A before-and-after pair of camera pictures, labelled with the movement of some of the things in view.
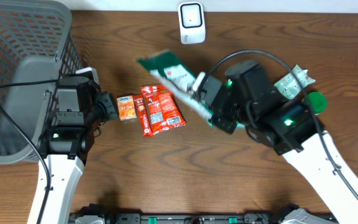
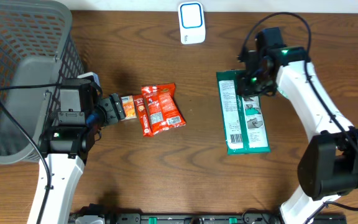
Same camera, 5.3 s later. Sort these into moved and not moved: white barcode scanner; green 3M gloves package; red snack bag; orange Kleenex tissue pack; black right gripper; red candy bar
Moved: green 3M gloves package; black right gripper
Not moved: red snack bag; red candy bar; white barcode scanner; orange Kleenex tissue pack
